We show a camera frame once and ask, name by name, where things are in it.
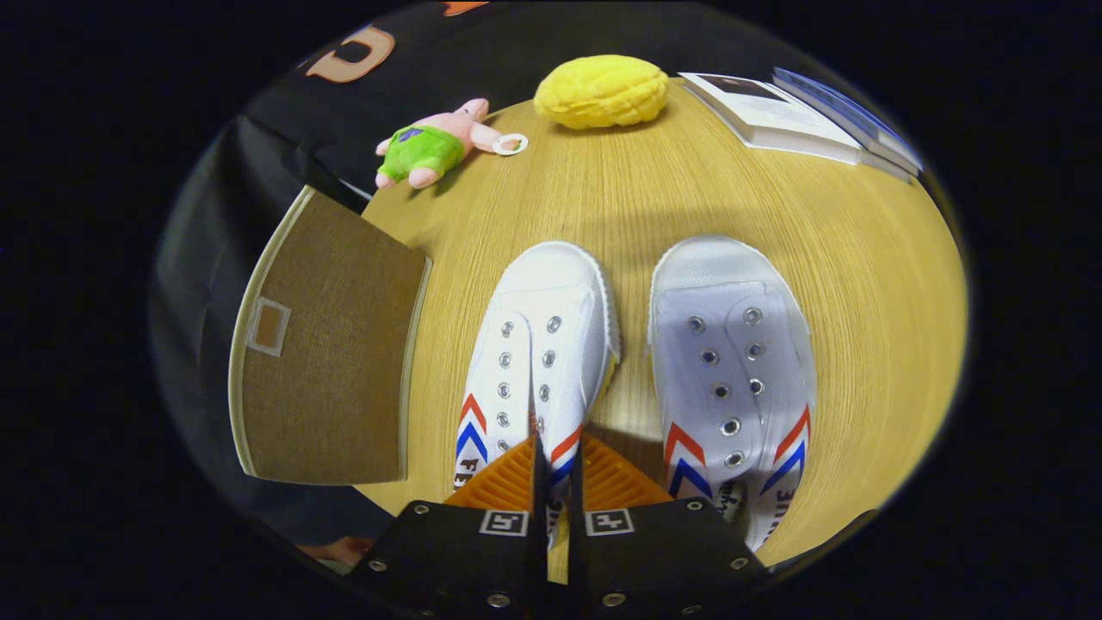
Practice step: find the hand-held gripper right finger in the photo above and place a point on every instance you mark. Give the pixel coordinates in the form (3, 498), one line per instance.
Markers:
(578, 551)

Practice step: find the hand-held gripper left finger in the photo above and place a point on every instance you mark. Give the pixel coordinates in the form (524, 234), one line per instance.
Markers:
(540, 551)

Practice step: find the white canvas shoe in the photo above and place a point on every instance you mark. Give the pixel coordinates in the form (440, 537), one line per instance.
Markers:
(732, 362)
(551, 293)

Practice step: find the brown fabric storage box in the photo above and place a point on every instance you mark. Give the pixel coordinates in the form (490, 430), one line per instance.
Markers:
(336, 370)

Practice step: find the pink star plush toy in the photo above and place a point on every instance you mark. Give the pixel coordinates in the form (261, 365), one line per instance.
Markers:
(430, 146)

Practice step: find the yellow plush toy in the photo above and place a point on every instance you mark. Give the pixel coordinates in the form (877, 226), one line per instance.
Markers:
(603, 90)

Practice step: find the white book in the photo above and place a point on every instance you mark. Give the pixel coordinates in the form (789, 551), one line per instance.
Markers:
(775, 116)

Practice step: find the blue book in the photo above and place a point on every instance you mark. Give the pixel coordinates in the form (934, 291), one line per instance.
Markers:
(848, 116)

